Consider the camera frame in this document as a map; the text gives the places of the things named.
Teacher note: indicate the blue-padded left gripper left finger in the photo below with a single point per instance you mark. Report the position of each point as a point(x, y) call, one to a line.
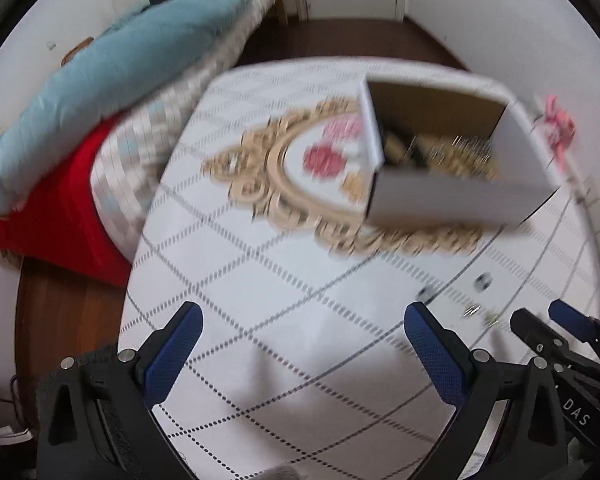
point(165, 352)

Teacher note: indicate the checkered bed sheet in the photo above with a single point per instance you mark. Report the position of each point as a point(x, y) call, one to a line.
point(129, 165)

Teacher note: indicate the light blue duvet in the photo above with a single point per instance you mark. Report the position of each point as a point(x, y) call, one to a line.
point(135, 56)

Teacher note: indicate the pink panther plush toy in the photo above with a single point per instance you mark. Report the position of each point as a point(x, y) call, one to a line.
point(559, 130)

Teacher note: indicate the patterned white tablecloth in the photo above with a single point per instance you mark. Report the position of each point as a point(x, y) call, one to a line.
point(303, 358)

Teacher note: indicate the black smart wristband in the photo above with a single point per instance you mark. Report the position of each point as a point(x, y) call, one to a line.
point(402, 150)

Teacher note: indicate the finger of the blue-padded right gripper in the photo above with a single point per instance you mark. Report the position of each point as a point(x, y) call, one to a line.
point(536, 334)
point(585, 328)

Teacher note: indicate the red blanket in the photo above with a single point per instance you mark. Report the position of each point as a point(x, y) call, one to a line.
point(59, 223)

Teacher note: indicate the brown item by wall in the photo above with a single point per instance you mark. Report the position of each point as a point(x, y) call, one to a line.
point(73, 52)

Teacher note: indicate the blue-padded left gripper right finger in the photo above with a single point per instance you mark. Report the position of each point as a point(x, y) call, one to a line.
point(443, 354)

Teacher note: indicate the cardboard box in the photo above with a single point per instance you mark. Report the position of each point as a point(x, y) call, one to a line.
point(485, 164)

